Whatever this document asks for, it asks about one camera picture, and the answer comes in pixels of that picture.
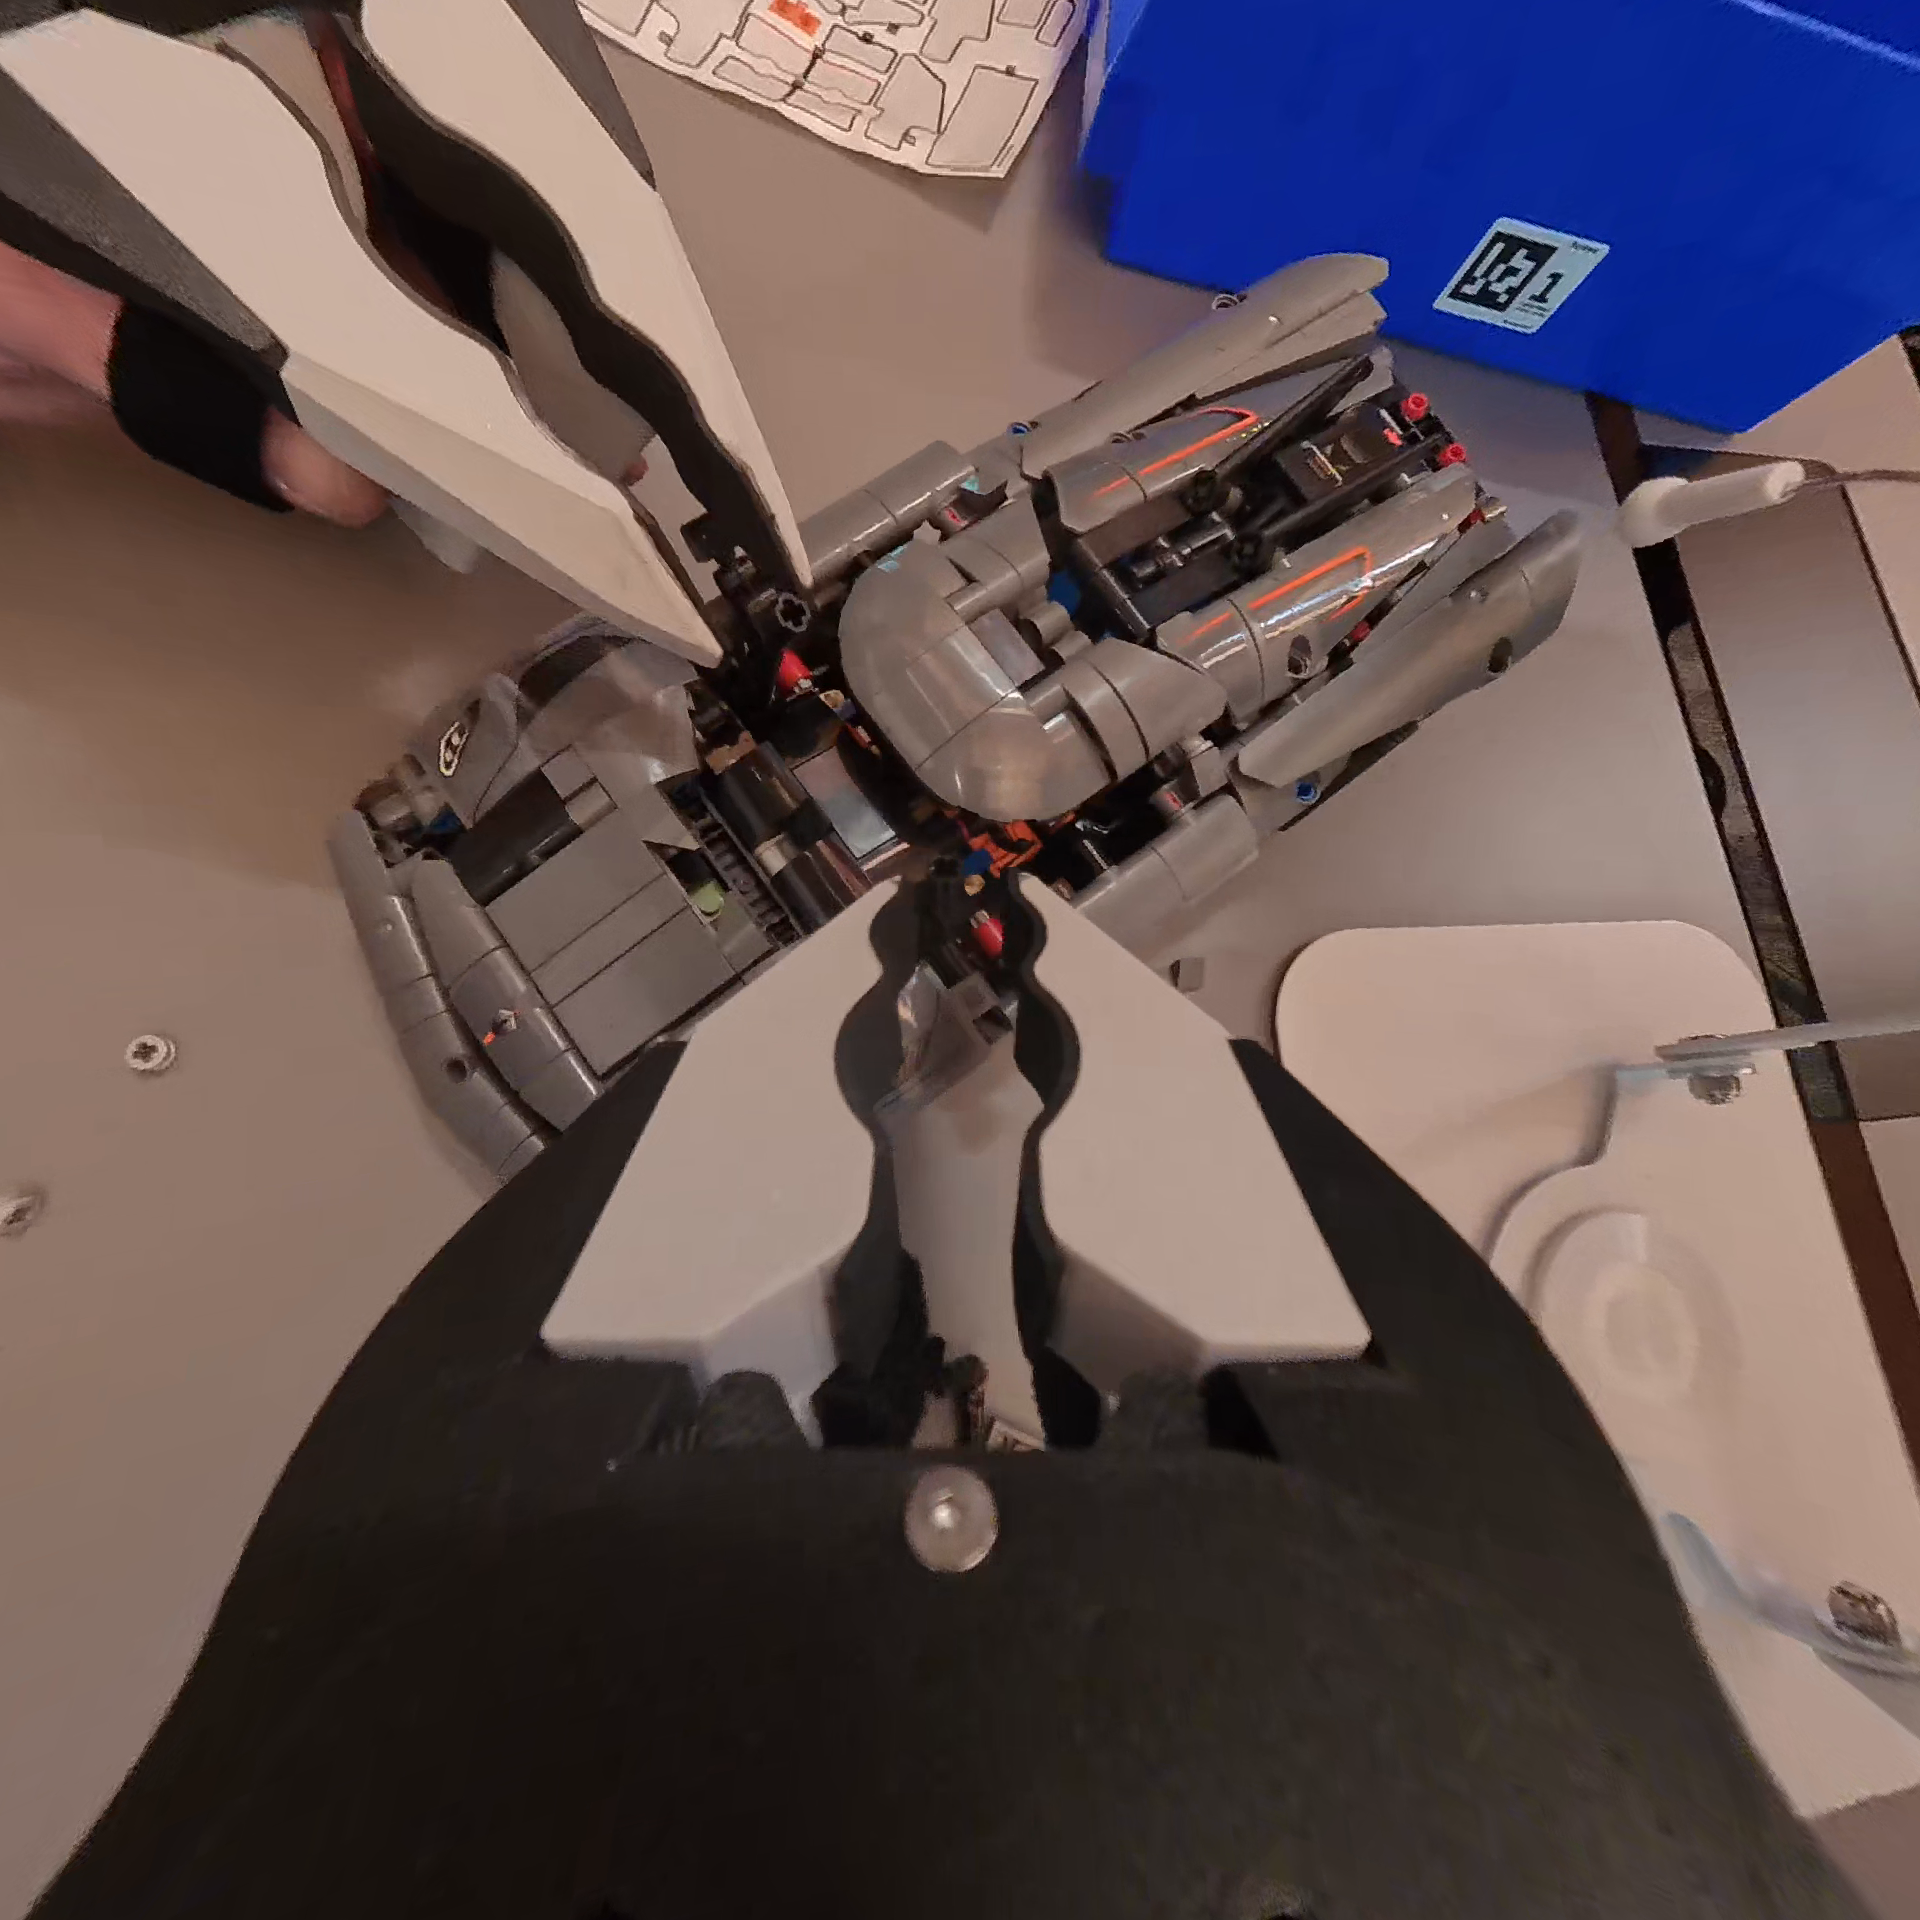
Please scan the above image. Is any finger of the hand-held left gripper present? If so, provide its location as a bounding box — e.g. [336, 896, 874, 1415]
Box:
[314, 0, 817, 598]
[0, 12, 725, 667]

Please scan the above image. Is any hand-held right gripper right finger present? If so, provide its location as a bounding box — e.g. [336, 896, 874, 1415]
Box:
[1018, 870, 1373, 1440]

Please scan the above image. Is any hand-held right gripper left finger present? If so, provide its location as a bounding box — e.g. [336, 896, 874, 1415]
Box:
[539, 878, 935, 1445]

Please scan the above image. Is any dark grey lego fender piece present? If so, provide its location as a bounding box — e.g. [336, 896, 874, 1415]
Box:
[394, 659, 707, 840]

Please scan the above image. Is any grey lego car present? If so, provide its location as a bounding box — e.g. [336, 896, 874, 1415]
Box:
[327, 253, 1589, 1189]

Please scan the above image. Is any lego sticker sheet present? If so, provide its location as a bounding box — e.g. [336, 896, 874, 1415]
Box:
[578, 0, 1091, 180]

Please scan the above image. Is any person's left hand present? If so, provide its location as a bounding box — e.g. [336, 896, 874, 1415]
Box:
[0, 240, 397, 530]

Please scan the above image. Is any white book stand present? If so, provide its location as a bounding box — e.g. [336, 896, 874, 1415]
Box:
[1274, 458, 1920, 1826]

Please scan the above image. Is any blue storage bin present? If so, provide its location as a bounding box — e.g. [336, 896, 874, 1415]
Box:
[1076, 0, 1920, 438]

